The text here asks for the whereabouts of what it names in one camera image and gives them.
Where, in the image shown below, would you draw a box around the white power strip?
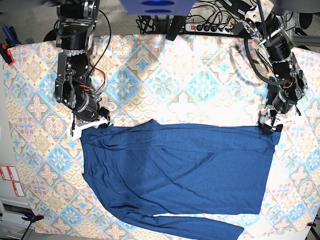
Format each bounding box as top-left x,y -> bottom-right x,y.
184,23 -> 233,35

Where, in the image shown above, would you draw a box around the blue long-sleeve T-shirt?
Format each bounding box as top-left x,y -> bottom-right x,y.
80,120 -> 281,240

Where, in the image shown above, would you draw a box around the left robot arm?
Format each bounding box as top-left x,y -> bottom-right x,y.
243,1 -> 308,136

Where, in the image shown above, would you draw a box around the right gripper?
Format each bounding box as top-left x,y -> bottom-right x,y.
69,94 -> 113,139

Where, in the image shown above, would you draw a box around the blue clamp upper left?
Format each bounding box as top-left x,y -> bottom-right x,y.
2,26 -> 21,47

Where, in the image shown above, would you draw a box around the red-black clamp upper left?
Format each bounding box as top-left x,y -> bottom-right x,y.
0,43 -> 14,66

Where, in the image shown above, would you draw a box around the black red-striped strap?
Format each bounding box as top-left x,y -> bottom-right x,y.
165,15 -> 185,41

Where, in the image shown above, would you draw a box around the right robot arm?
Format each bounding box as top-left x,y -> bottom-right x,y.
53,0 -> 111,140

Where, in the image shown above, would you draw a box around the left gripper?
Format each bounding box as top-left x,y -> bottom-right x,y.
258,89 -> 301,136

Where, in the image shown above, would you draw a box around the black clamp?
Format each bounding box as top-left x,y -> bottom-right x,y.
307,222 -> 317,228
21,213 -> 44,223

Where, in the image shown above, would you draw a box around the black clamp lower right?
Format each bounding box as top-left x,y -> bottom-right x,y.
307,222 -> 317,228

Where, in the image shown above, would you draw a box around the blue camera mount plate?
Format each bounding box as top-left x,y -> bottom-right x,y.
120,0 -> 196,16

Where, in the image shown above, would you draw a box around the black clamp lower left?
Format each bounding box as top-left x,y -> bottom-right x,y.
21,213 -> 44,223

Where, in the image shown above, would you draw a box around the red-white label stickers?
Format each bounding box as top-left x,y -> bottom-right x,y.
0,164 -> 25,197

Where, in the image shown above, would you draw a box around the round black base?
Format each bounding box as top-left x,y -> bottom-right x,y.
43,30 -> 57,42

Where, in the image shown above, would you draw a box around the patterned tile tablecloth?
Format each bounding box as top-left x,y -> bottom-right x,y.
0,35 -> 320,240

